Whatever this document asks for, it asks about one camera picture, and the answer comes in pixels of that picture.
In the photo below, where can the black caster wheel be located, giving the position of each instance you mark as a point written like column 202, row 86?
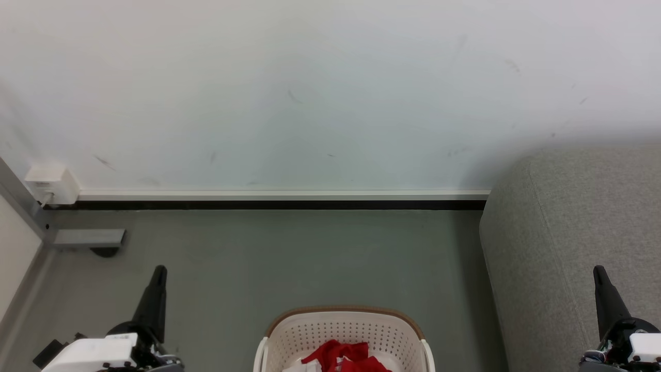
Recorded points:
column 105, row 252

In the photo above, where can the white perforated laundry basket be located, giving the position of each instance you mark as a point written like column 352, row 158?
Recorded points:
column 346, row 328

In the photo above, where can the grey metal frame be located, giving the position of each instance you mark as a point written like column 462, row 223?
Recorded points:
column 23, row 204

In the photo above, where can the white wall socket box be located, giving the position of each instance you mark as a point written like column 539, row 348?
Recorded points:
column 54, row 181

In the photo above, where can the white garment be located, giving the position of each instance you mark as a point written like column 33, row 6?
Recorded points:
column 304, row 368

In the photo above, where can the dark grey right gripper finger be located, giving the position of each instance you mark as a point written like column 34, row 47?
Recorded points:
column 617, row 307
column 603, row 305

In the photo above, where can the white cabinet panel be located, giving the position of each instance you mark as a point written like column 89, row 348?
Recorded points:
column 13, row 248

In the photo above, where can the red fleece garment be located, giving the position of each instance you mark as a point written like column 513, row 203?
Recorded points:
column 335, row 354

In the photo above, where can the grey metal foot bar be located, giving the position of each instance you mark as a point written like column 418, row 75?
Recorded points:
column 88, row 238

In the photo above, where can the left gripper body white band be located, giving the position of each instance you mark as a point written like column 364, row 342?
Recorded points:
column 98, row 354

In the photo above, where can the grey fabric sofa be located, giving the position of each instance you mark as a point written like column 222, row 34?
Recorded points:
column 557, row 232

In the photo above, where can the black baseboard strip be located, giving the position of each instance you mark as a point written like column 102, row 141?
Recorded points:
column 268, row 205

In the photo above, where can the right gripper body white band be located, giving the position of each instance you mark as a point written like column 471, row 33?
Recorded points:
column 640, row 351

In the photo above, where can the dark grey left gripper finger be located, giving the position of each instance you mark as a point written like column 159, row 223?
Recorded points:
column 147, row 310
column 160, row 310

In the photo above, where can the white baseboard trim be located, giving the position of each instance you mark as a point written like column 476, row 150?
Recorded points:
column 284, row 195

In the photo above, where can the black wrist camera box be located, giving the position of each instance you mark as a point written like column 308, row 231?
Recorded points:
column 47, row 354

